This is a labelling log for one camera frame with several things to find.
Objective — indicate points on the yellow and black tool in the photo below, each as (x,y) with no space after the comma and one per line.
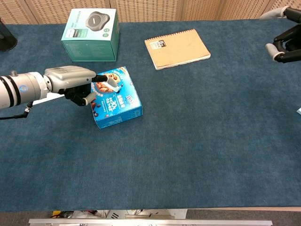
(60,213)

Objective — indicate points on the light blue paper pad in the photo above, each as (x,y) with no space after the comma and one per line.
(299,111)

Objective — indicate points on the black cylindrical stand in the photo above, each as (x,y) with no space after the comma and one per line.
(7,37)

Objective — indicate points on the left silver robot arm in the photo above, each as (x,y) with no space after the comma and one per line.
(21,89)

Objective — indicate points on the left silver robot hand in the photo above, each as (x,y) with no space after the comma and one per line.
(68,77)

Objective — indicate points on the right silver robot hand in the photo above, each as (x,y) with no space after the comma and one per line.
(289,50)

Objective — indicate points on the green speaker product box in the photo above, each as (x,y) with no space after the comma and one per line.
(91,40)

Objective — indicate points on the blue cookie box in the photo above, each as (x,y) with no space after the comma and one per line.
(122,106)

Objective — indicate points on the woven rattan folding screen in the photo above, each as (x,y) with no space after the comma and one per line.
(150,10)

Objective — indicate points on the tan spiral notebook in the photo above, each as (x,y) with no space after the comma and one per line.
(178,49)

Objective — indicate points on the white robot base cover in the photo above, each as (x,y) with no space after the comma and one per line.
(141,213)

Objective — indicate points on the blue felt table cloth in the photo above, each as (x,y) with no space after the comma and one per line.
(164,153)

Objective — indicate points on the aluminium profile rail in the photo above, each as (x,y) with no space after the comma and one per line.
(150,222)

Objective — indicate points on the white paper card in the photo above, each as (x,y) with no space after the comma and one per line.
(55,95)

